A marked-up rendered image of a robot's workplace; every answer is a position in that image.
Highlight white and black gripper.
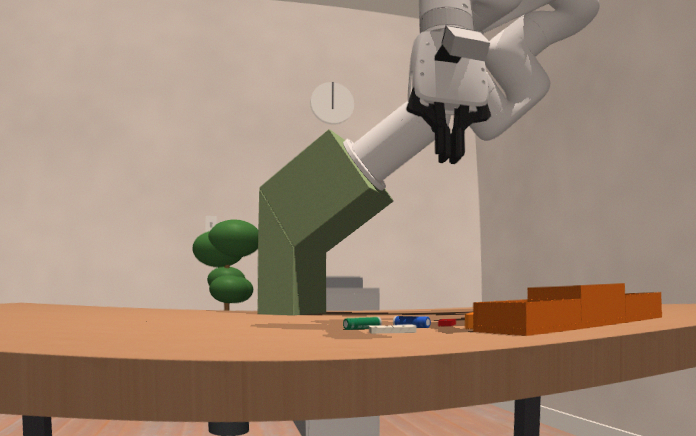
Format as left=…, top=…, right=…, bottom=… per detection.
left=406, top=25, right=491, bottom=164

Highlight green battery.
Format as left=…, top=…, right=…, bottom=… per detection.
left=343, top=317, right=382, bottom=330

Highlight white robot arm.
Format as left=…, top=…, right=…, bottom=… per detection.
left=343, top=0, right=600, bottom=191

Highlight blue battery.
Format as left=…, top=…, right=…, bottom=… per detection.
left=393, top=316, right=431, bottom=328

